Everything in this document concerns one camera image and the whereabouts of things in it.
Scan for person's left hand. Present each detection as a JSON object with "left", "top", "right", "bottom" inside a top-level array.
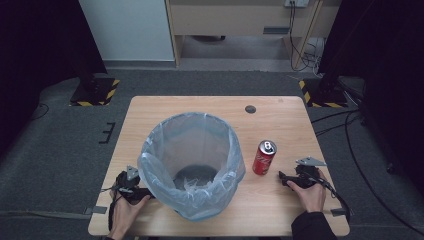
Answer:
[{"left": 108, "top": 190, "right": 152, "bottom": 240}]

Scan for black hanging cables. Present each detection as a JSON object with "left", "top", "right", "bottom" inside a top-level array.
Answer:
[{"left": 288, "top": 2, "right": 325, "bottom": 73}]

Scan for white cabinet panel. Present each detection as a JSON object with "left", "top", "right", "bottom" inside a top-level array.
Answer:
[{"left": 78, "top": 0, "right": 176, "bottom": 62}]

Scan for dark curtain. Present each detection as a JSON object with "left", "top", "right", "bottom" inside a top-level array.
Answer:
[
  {"left": 316, "top": 0, "right": 424, "bottom": 194},
  {"left": 0, "top": 0, "right": 108, "bottom": 158}
]

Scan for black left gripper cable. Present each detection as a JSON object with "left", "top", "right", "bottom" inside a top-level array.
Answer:
[{"left": 107, "top": 193, "right": 122, "bottom": 232}]

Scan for black yellow striped stand base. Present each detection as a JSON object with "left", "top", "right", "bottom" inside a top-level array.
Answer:
[
  {"left": 68, "top": 77, "right": 121, "bottom": 107},
  {"left": 298, "top": 77, "right": 350, "bottom": 109}
]

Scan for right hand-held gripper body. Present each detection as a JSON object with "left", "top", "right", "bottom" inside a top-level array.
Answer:
[{"left": 294, "top": 156, "right": 328, "bottom": 190}]

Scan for red soda can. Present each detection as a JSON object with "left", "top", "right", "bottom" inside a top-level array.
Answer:
[{"left": 251, "top": 139, "right": 278, "bottom": 177}]

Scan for grey metal table bracket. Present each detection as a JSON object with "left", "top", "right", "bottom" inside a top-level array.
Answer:
[
  {"left": 83, "top": 205, "right": 108, "bottom": 216},
  {"left": 330, "top": 207, "right": 355, "bottom": 218}
]

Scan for grey power socket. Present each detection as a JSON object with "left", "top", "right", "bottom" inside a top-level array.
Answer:
[{"left": 284, "top": 0, "right": 310, "bottom": 9}]

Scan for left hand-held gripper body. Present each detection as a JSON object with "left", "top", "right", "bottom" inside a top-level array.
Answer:
[{"left": 114, "top": 165, "right": 145, "bottom": 203}]

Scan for thin black floor cable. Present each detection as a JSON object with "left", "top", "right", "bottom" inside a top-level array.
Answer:
[{"left": 30, "top": 102, "right": 51, "bottom": 122}]

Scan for trash bin with blue bag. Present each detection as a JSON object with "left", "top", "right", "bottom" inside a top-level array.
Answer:
[{"left": 136, "top": 111, "right": 247, "bottom": 223}]

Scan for person's right hand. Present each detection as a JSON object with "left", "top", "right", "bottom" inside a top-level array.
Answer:
[{"left": 287, "top": 169, "right": 328, "bottom": 214}]

